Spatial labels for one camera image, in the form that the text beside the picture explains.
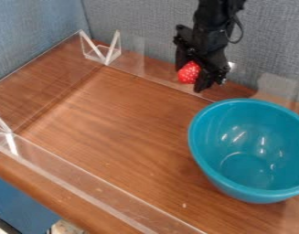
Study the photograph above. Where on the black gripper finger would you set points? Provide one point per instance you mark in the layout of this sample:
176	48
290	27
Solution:
203	81
183	55

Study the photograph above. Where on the blue plastic bowl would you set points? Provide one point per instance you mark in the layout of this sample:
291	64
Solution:
244	144

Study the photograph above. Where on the clear acrylic back barrier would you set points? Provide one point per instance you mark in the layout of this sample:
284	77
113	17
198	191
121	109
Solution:
124	54

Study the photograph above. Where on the clear acrylic front barrier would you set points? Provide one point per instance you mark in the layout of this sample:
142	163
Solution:
24	161

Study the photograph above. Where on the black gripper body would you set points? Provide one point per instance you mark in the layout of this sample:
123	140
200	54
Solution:
207	43

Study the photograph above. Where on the clear acrylic barrier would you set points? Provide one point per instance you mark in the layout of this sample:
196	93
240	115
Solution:
24	161
124	54

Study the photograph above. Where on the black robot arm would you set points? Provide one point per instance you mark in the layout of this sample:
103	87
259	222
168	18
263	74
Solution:
216	12

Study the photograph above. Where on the red strawberry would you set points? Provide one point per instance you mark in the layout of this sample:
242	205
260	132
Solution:
187	74

